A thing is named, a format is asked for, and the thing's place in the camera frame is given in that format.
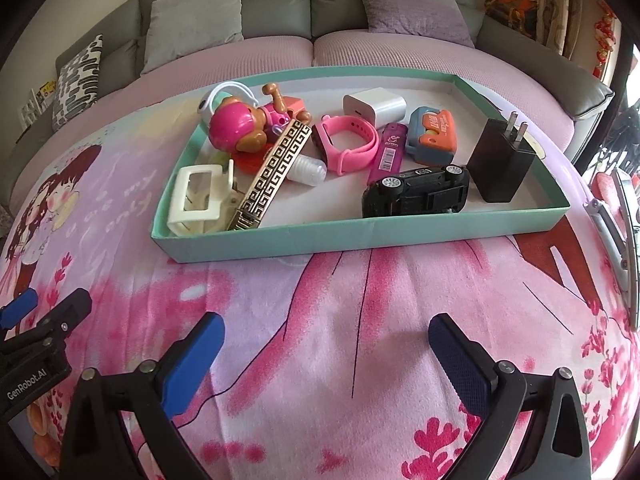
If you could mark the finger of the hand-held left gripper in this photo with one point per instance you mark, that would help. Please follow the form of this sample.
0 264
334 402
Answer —
17 307
65 317

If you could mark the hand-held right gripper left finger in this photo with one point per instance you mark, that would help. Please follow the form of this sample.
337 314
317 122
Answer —
192 360

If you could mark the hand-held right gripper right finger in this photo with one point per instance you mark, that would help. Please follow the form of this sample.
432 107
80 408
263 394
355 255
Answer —
457 365

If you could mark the cream hair claw clip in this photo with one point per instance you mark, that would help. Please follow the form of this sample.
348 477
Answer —
177 220

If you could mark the teal cardboard tray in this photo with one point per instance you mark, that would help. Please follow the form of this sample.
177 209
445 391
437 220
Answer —
350 240

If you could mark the black toy car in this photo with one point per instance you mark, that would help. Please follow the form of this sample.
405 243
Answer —
415 195

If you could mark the black wall charger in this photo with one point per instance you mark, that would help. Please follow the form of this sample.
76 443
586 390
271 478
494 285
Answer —
500 165

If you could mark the gold patterned lighter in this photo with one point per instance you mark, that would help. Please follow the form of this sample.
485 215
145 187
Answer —
275 170

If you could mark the pink translucent lighter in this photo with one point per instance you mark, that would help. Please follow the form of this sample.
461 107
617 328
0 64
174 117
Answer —
390 152

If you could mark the red glue bottle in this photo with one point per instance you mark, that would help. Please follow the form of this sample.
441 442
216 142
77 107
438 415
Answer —
310 170

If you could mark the pink wrist watch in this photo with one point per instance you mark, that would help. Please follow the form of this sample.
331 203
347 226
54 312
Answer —
360 152

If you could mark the pink dog toy figure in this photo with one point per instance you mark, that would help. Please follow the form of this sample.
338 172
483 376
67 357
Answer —
235 125

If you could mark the white glossy plastic gadget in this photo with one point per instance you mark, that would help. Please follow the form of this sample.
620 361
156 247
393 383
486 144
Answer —
204 109

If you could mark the white wall charger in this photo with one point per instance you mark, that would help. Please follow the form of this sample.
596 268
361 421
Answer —
380 105

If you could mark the printed cartoon blanket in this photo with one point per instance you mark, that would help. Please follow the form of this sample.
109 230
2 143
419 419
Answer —
325 310

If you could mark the white book rack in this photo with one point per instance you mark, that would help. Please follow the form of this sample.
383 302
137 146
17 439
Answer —
30 107

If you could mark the small blue orange utility knife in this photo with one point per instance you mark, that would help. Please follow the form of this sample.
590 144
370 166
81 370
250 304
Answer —
435 132

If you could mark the black white patterned pillow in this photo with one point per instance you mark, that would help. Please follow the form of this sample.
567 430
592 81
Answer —
77 80

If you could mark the pink textured sofa cover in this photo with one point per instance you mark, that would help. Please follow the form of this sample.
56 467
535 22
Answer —
280 55

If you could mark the light grey pillow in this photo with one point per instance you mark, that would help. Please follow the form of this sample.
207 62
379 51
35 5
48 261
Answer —
195 20

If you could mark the red hanging decoration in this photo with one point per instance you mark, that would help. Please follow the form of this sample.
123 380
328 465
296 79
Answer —
606 35

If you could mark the purple grey pillow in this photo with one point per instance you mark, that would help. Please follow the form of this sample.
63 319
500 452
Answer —
410 5

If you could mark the beige patterned curtain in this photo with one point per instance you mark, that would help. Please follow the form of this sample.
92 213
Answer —
555 10

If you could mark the silver metal frame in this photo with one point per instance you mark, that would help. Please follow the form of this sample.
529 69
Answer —
627 240

